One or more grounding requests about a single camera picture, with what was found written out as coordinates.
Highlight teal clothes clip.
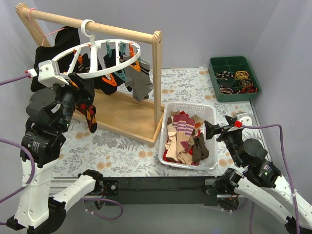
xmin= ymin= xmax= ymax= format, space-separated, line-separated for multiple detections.
xmin=114 ymin=69 xmax=125 ymax=81

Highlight navy sock green toe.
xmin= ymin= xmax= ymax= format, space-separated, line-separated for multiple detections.
xmin=103 ymin=49 xmax=116 ymax=68

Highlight red sock in basket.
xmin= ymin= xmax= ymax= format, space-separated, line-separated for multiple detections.
xmin=163 ymin=150 xmax=178 ymax=163

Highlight brown sock in basket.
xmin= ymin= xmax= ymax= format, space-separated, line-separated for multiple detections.
xmin=192 ymin=133 xmax=209 ymax=163

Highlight white plastic laundry basket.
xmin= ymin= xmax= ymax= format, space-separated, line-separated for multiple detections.
xmin=158 ymin=101 xmax=217 ymax=171

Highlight black plain sock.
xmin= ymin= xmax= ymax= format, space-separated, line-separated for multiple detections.
xmin=93 ymin=73 xmax=124 ymax=95

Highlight green compartment tray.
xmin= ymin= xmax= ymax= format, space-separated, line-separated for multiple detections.
xmin=209 ymin=56 xmax=261 ymax=102

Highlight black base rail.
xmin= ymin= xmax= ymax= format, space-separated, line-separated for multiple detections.
xmin=102 ymin=176 xmax=217 ymax=206

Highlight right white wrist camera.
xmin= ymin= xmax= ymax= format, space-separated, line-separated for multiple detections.
xmin=234 ymin=112 xmax=252 ymax=127

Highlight wooden clothes rack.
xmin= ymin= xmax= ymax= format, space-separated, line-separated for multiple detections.
xmin=15 ymin=3 xmax=164 ymax=146

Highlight grey striped sock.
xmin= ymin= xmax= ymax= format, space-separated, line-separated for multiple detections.
xmin=124 ymin=58 xmax=153 ymax=102

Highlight floral table mat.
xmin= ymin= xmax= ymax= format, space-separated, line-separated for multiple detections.
xmin=53 ymin=68 xmax=257 ymax=177

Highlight black garment on hanger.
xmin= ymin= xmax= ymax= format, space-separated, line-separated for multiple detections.
xmin=30 ymin=26 xmax=82 ymax=93

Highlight red yellow argyle sock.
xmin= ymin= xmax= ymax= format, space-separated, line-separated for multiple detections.
xmin=76 ymin=103 xmax=97 ymax=133

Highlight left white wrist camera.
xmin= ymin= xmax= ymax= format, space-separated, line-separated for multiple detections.
xmin=26 ymin=60 xmax=69 ymax=88

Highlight white round clip hanger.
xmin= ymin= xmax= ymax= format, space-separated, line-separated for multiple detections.
xmin=52 ymin=19 xmax=141 ymax=80

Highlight maroon beige purple striped sock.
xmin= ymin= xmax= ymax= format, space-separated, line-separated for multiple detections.
xmin=173 ymin=114 xmax=195 ymax=153

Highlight black sock brown stripes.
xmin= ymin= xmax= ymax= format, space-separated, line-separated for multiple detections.
xmin=73 ymin=53 xmax=91 ymax=73

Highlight orange clothes clip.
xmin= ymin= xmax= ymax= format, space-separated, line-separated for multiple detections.
xmin=102 ymin=74 xmax=117 ymax=87

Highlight beige sock in basket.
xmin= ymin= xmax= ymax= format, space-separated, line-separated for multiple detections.
xmin=165 ymin=116 xmax=194 ymax=165

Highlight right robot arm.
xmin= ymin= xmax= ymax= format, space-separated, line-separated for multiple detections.
xmin=204 ymin=113 xmax=312 ymax=234

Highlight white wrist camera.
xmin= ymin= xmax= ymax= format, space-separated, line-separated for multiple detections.
xmin=234 ymin=112 xmax=252 ymax=127
xmin=26 ymin=60 xmax=69 ymax=88

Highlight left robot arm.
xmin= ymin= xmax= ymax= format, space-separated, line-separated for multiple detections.
xmin=6 ymin=73 xmax=104 ymax=234

